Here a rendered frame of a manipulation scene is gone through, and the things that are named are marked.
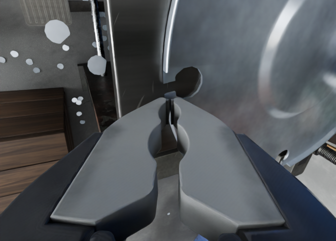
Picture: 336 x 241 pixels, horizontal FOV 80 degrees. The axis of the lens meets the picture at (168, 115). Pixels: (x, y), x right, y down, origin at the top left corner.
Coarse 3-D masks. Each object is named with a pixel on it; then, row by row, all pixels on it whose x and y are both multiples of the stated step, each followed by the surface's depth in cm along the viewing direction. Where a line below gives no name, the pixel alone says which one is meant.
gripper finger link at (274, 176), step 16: (256, 144) 8; (256, 160) 7; (272, 160) 7; (272, 176) 7; (288, 176) 7; (272, 192) 6; (288, 192) 6; (304, 192) 6; (288, 208) 6; (304, 208) 6; (320, 208) 6; (288, 224) 5; (304, 224) 5; (320, 224) 5; (256, 240) 5; (272, 240) 5; (288, 240) 5; (304, 240) 5; (320, 240) 5
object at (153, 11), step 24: (120, 0) 10; (144, 0) 10; (168, 0) 11; (120, 24) 10; (144, 24) 11; (120, 48) 11; (144, 48) 11; (120, 72) 11; (144, 72) 12; (192, 72) 13; (120, 96) 12; (144, 96) 13; (168, 144) 16
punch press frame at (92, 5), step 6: (90, 0) 59; (96, 0) 60; (90, 6) 60; (96, 6) 60; (96, 12) 61; (96, 18) 62; (96, 24) 62; (96, 30) 63; (96, 36) 64; (96, 42) 65; (102, 42) 66; (96, 48) 67; (102, 48) 67; (102, 54) 67
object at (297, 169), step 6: (324, 144) 31; (318, 150) 31; (324, 150) 30; (330, 150) 30; (282, 156) 35; (306, 156) 34; (324, 156) 30; (330, 156) 29; (300, 162) 34; (306, 162) 35; (288, 168) 35; (294, 168) 34; (300, 168) 35; (294, 174) 36
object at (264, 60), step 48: (192, 0) 11; (240, 0) 12; (288, 0) 14; (192, 48) 12; (240, 48) 14; (288, 48) 15; (192, 96) 14; (240, 96) 16; (288, 96) 18; (288, 144) 23
